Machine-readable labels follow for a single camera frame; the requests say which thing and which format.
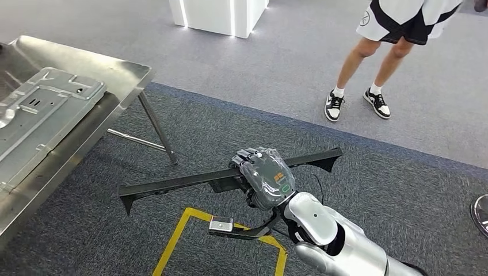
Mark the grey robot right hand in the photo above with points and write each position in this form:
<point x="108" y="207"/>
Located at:
<point x="267" y="179"/>

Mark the black plastic plate frame part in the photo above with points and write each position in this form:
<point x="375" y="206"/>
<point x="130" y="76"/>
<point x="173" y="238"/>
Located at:
<point x="171" y="184"/>

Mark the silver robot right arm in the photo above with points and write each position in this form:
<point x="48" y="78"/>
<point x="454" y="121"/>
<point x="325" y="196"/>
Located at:
<point x="316" y="221"/>

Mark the stainless steel workbench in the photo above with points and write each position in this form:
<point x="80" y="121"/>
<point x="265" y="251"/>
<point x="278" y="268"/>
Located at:
<point x="114" y="76"/>

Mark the yellow floor tape square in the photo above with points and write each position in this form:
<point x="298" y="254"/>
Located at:
<point x="174" y="240"/>

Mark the white lit display plinth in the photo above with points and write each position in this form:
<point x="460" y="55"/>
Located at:
<point x="209" y="15"/>

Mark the person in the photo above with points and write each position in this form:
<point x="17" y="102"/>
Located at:
<point x="404" y="15"/>

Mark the stamped silver metal panel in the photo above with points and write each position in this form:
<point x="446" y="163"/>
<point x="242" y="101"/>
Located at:
<point x="45" y="114"/>

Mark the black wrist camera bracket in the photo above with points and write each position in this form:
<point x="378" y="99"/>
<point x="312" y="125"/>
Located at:
<point x="244" y="233"/>

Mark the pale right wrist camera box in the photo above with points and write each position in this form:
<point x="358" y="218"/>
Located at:
<point x="221" y="224"/>

